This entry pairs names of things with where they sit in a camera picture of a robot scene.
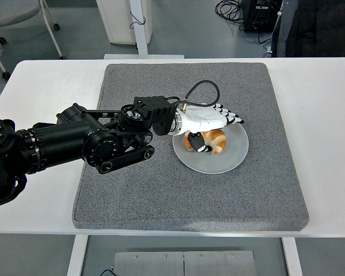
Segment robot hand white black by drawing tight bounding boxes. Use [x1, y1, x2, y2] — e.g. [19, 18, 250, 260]
[178, 102, 246, 154]

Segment croissant bread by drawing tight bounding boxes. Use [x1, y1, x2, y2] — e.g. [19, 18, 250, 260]
[184, 128, 228, 155]

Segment grey round plate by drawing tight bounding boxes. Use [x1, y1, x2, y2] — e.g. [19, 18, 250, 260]
[172, 122, 250, 175]

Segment grey metal plate with screws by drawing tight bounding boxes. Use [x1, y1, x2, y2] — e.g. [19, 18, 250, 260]
[112, 250, 258, 276]

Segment grey speckled mat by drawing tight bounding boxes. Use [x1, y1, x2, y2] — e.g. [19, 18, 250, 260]
[71, 62, 310, 233]

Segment white stand column with base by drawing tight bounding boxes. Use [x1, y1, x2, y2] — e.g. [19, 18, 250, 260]
[103, 0, 185, 60]

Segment black electronics case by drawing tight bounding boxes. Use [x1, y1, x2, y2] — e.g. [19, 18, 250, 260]
[240, 0, 283, 33]

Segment white cabinet box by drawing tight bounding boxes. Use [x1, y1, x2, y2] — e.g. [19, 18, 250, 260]
[96, 0, 153, 45]

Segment white table leg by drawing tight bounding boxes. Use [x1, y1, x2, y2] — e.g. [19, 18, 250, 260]
[66, 235, 89, 276]
[281, 237, 303, 276]

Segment grey wheeled chair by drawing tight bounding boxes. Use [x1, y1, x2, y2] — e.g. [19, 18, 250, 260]
[0, 0, 67, 80]

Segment black floor cable bundle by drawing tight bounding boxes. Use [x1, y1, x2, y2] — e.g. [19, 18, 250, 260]
[214, 0, 247, 32]

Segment thin black cable loop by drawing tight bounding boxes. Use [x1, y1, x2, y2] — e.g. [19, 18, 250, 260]
[128, 10, 147, 29]

